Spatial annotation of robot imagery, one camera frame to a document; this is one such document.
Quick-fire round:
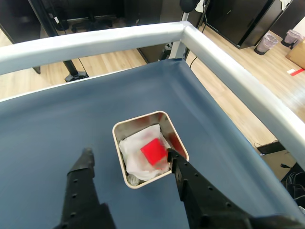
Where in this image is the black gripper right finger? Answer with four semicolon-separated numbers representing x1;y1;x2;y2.
166;148;254;229

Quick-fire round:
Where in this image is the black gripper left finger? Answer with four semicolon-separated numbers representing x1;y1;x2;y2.
53;147;116;229

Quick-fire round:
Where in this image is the red cube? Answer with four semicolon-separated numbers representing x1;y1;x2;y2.
140;138;167;166

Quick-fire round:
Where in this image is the tan metal box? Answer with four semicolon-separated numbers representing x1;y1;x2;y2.
112;110;189;189

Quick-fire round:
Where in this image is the brown cardboard box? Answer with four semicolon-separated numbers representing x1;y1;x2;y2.
285;39;305;70

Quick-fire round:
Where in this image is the white tissue paper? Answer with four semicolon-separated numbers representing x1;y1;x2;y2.
119;124;171;182

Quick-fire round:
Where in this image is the blue table mat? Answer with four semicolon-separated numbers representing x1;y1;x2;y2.
0;58;302;229

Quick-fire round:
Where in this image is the black desk leg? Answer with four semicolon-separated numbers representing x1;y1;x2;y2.
27;0;90;83

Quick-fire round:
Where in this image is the silver stand pole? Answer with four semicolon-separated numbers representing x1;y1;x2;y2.
169;0;192;61

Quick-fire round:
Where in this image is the red white floor tape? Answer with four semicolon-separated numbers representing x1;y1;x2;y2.
286;68;305;77

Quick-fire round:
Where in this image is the trash bin with clear bag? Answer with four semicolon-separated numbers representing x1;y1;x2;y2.
254;32;279;56
281;30;305;50

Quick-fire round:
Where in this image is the black office chair base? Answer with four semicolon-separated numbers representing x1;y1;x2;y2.
71;10;114;33

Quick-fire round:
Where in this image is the black cabinet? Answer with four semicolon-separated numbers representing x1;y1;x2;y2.
269;0;305;40
206;0;284;50

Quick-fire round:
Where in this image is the silver padded table rail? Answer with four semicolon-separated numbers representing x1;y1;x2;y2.
0;21;305;156

